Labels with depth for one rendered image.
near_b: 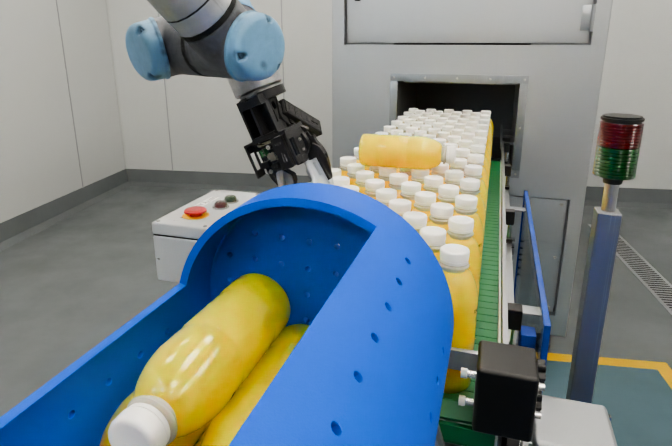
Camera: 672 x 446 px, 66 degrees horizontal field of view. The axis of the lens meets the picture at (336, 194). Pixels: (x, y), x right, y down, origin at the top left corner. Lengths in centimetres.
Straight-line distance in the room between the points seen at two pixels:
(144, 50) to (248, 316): 37
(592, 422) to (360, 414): 61
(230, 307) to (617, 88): 466
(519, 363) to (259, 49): 48
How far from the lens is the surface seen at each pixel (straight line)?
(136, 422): 40
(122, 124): 553
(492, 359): 69
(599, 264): 100
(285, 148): 74
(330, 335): 32
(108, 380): 52
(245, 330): 47
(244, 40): 58
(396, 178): 108
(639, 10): 500
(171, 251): 87
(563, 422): 86
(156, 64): 69
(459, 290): 71
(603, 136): 94
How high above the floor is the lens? 137
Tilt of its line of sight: 16 degrees down
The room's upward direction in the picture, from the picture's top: straight up
